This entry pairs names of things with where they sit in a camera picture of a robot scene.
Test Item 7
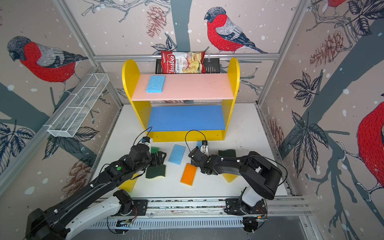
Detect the yellow sponge left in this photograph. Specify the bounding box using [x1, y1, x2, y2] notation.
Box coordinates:
[118, 174, 138, 193]

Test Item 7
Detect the dark green wavy sponge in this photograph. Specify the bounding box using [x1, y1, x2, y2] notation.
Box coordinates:
[218, 149, 237, 158]
[146, 165, 167, 179]

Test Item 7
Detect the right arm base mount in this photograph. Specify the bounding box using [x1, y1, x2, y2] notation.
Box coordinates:
[224, 197, 267, 216]

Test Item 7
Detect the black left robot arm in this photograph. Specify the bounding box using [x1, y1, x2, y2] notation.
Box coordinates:
[25, 144, 167, 240]

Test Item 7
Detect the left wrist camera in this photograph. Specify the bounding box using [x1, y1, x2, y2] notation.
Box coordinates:
[141, 136, 152, 145]

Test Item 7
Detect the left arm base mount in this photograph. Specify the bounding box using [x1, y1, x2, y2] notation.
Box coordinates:
[106, 190, 149, 218]

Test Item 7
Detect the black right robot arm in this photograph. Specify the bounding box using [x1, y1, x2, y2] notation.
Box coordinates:
[189, 148, 283, 200]

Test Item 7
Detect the pink upper shelf board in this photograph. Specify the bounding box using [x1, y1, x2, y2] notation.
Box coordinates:
[131, 74, 240, 101]

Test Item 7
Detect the orange sponge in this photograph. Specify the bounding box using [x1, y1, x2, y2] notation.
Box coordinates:
[180, 163, 198, 186]

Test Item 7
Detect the yellow shelf unit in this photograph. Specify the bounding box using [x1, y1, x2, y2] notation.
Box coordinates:
[122, 58, 240, 142]

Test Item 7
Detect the yellow sponge right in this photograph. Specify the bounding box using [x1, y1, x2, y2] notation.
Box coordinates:
[222, 174, 238, 183]

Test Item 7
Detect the yellow sponge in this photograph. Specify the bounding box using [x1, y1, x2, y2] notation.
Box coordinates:
[222, 174, 238, 183]
[118, 174, 138, 193]

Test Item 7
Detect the red cassava chips bag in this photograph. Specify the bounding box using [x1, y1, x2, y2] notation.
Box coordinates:
[161, 51, 206, 74]

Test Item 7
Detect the dark green wavy sponge left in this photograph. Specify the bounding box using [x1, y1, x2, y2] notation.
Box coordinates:
[146, 165, 167, 179]

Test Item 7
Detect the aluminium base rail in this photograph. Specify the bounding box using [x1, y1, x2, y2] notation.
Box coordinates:
[67, 197, 311, 239]

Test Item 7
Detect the dark green wavy sponge right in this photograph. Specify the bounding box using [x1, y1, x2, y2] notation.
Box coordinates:
[218, 149, 237, 158]

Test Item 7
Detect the white mesh wall tray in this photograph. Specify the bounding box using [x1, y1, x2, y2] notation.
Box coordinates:
[48, 73, 110, 138]

